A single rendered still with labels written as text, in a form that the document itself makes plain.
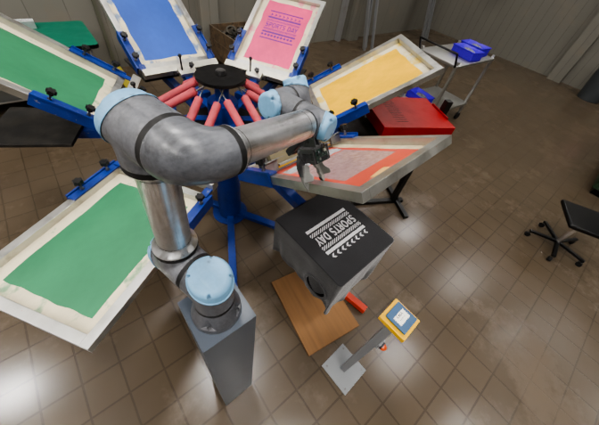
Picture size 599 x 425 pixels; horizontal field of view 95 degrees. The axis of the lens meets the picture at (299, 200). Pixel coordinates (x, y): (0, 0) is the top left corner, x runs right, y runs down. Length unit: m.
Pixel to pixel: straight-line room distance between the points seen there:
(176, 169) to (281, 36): 2.35
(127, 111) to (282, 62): 2.12
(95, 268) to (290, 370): 1.34
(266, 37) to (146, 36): 0.93
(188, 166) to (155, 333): 1.91
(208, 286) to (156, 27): 2.30
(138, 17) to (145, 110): 2.28
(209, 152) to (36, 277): 1.18
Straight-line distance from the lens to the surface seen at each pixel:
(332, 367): 2.20
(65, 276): 1.49
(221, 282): 0.76
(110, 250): 1.48
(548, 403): 2.95
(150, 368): 2.23
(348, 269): 1.38
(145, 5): 2.87
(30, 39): 2.39
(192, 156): 0.46
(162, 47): 2.63
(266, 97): 0.79
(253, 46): 2.71
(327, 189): 0.91
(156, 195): 0.63
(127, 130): 0.52
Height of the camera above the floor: 2.10
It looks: 47 degrees down
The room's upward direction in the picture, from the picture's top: 12 degrees clockwise
